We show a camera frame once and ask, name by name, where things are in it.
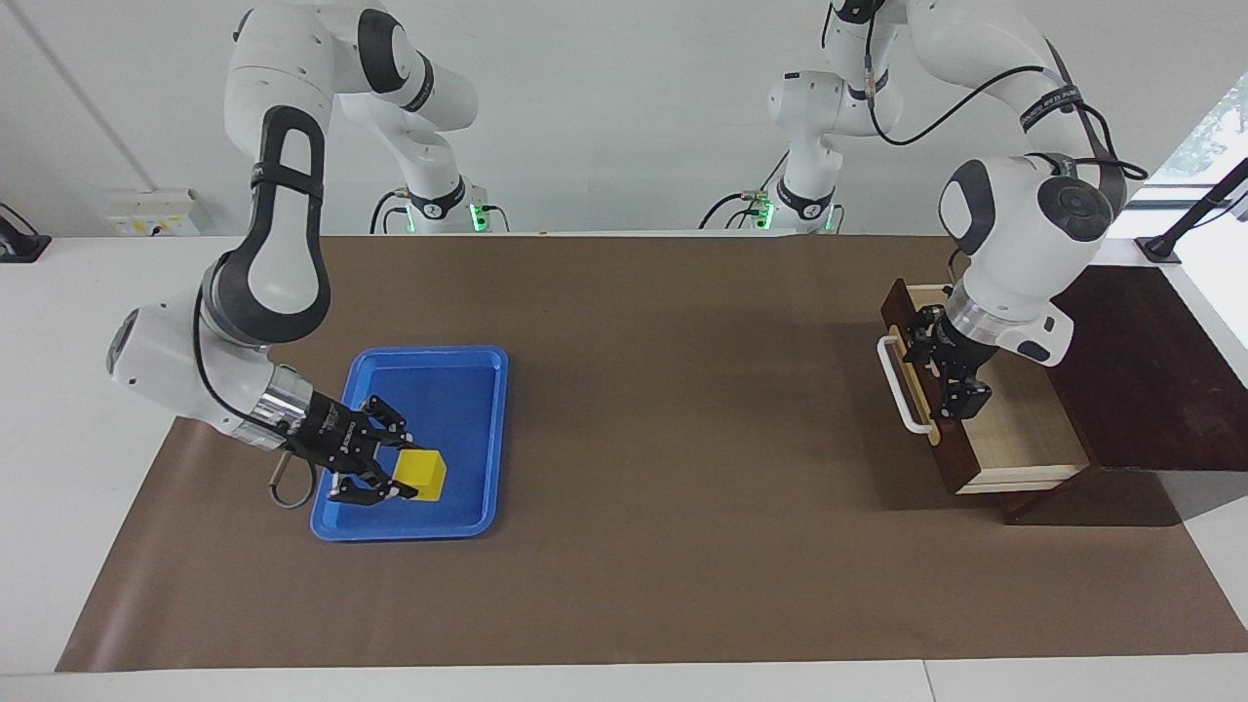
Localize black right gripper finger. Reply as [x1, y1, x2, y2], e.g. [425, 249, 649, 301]
[356, 393, 412, 451]
[325, 466, 422, 508]

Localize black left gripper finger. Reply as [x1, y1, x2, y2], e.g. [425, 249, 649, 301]
[902, 307, 945, 370]
[934, 363, 994, 422]

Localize white drawer handle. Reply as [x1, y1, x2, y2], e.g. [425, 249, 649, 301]
[877, 334, 929, 434]

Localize yellow cube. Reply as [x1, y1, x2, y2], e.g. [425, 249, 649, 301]
[393, 448, 448, 503]

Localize wooden drawer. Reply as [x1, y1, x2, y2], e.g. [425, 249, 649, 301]
[880, 278, 1093, 496]

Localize dark wooden drawer cabinet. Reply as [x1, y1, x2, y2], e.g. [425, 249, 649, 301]
[1004, 261, 1248, 527]

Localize blue plastic tray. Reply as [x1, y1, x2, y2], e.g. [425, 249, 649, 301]
[310, 345, 510, 542]

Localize brown table mat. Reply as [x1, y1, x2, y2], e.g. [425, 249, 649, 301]
[56, 232, 1248, 674]

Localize black right base cable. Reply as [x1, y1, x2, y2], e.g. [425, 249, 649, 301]
[369, 185, 513, 236]

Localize black base cable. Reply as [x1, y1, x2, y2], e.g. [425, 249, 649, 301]
[698, 151, 793, 233]
[369, 185, 513, 236]

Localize black left base cable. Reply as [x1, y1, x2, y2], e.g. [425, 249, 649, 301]
[698, 151, 793, 233]

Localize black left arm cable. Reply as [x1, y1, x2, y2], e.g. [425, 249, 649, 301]
[822, 0, 1151, 284]

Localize white wall socket box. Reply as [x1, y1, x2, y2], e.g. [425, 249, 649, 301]
[105, 190, 203, 238]

